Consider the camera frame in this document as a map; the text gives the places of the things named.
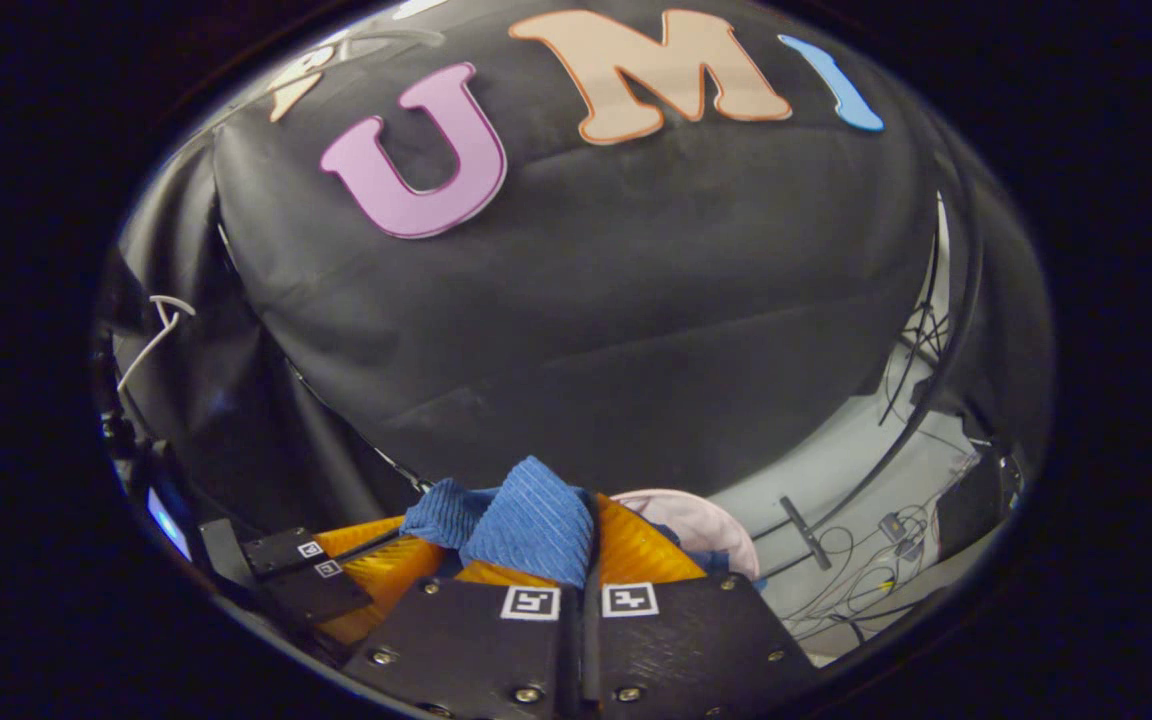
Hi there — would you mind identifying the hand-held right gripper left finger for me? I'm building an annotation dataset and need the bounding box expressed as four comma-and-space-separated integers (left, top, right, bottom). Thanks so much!
341, 558, 582, 720

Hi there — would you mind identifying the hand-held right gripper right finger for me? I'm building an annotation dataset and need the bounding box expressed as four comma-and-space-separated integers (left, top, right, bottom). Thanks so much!
583, 492, 824, 720

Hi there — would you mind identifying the pink laundry hamper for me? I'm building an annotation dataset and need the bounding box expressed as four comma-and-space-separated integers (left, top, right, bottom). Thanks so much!
614, 488, 762, 583

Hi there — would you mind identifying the blue corduroy jacket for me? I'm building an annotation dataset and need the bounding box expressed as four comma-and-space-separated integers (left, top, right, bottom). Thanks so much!
399, 455, 769, 593

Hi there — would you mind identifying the white hanger with taped hook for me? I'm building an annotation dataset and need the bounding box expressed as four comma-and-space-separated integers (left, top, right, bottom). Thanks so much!
116, 295, 197, 393

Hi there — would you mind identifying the black backdrop cloth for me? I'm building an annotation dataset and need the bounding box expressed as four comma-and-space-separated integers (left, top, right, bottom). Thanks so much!
96, 0, 1055, 521

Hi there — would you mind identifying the black clothes rail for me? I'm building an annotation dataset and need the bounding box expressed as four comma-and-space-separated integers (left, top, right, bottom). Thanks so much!
751, 140, 985, 581

